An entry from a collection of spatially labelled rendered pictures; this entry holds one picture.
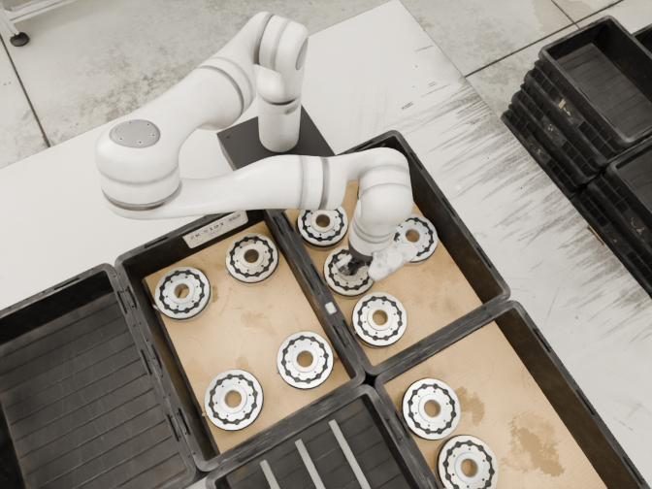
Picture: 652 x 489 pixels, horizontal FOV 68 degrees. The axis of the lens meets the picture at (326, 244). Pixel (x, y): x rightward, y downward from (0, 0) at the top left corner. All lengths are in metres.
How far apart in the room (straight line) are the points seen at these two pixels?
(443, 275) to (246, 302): 0.39
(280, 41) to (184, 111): 0.31
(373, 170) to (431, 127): 0.68
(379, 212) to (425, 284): 0.38
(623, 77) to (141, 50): 1.95
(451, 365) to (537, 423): 0.18
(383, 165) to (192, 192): 0.25
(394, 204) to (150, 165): 0.29
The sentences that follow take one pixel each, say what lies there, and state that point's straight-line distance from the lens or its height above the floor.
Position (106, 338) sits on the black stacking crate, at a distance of 1.01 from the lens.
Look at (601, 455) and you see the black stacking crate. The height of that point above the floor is 0.88.
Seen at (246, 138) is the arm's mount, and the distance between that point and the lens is 1.17.
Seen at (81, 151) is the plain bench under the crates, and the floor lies 0.70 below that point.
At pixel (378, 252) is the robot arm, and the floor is 1.02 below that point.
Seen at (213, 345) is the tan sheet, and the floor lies 0.83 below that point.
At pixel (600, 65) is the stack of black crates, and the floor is 0.49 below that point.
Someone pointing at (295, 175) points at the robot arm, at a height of 1.22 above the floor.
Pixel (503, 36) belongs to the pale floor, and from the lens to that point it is 2.62.
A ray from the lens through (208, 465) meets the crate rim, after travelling 0.83.
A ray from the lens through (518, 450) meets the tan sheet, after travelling 0.98.
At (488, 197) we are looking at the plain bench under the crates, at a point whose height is 0.70.
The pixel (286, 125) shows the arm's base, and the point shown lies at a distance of 1.06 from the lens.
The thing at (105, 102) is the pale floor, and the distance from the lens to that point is 2.38.
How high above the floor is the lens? 1.74
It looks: 69 degrees down
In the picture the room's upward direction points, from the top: 4 degrees clockwise
